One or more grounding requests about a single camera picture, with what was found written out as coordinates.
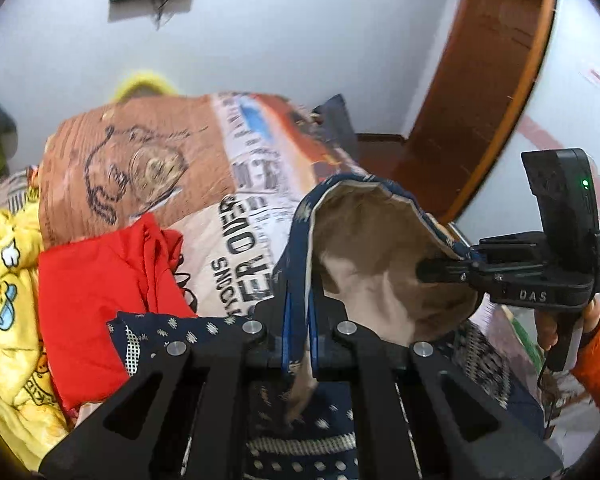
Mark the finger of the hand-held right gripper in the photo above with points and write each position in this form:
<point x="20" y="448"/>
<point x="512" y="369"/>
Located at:
<point x="445" y="270"/>

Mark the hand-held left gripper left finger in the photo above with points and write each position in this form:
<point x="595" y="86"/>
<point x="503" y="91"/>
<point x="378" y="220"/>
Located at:
<point x="272" y="332"/>

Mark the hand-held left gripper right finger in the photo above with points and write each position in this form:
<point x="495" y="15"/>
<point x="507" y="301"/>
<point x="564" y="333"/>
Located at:
<point x="330" y="340"/>

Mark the navy patterned hooded garment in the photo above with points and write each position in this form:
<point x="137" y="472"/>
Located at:
<point x="380" y="240"/>

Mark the person's right hand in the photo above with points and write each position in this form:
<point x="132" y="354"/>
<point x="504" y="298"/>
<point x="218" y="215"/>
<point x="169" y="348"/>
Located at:
<point x="545" y="330"/>

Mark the colourful printed sheet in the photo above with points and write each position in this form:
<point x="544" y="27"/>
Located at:
<point x="525" y="335"/>

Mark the red garment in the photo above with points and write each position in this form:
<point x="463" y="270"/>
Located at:
<point x="100" y="300"/>

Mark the wooden door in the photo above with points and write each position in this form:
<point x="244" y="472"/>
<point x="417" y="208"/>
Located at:
<point x="485" y="85"/>

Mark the red white sign sticker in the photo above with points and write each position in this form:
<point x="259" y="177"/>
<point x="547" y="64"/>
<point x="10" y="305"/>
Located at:
<point x="594" y="76"/>

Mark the brown newspaper printed blanket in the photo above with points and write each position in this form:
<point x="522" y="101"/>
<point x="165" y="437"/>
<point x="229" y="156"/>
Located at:
<point x="145" y="160"/>

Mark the white wardrobe sliding door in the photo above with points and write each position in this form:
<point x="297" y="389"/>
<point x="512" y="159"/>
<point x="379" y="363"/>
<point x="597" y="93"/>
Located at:
<point x="585" y="25"/>

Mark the yellow cartoon pajamas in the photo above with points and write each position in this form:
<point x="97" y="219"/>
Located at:
<point x="10" y="320"/>

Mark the yellow hoop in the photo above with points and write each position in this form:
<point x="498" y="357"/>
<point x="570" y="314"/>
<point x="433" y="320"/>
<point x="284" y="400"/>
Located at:
<point x="145" y="85"/>

